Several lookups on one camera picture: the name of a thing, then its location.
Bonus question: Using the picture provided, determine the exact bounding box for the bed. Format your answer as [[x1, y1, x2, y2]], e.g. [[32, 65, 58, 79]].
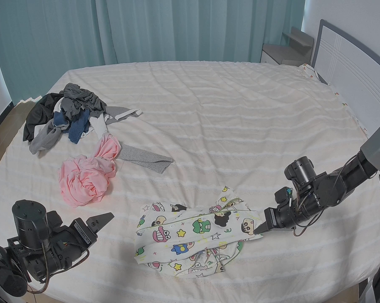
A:
[[0, 19, 380, 303]]

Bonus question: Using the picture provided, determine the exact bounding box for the grey bedside table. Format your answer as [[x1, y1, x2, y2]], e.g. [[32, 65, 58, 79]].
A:
[[261, 27, 314, 65]]

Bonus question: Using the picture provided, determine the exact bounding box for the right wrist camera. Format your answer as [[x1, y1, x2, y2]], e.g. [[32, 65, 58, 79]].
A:
[[274, 186, 293, 206]]

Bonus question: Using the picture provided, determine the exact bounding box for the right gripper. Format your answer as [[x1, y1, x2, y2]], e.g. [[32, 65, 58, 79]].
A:
[[264, 205, 308, 231]]

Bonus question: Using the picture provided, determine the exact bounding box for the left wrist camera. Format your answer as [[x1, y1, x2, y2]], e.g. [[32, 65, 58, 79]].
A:
[[46, 210, 64, 233]]

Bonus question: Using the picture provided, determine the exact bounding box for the pink garment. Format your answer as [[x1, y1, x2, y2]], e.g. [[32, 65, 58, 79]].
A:
[[58, 134, 121, 208]]

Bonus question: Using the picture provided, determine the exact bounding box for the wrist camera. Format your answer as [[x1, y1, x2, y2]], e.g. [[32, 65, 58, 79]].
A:
[[274, 186, 293, 206], [46, 210, 64, 233]]

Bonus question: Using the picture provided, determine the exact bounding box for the white printed pyjama top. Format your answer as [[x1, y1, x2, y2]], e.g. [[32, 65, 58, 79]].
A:
[[134, 186, 263, 279]]

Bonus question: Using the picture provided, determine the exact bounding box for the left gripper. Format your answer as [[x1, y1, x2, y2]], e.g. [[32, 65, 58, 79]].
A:
[[35, 212, 115, 278]]

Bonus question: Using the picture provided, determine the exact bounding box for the grey knitted garment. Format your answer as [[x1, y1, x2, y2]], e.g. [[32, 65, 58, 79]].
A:
[[116, 144, 174, 173]]

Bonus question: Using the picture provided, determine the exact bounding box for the pile of clothes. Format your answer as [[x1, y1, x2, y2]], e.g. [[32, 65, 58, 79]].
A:
[[22, 82, 143, 154]]

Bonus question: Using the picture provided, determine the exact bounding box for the black cable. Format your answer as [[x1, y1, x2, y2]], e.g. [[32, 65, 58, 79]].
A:
[[292, 208, 324, 238]]

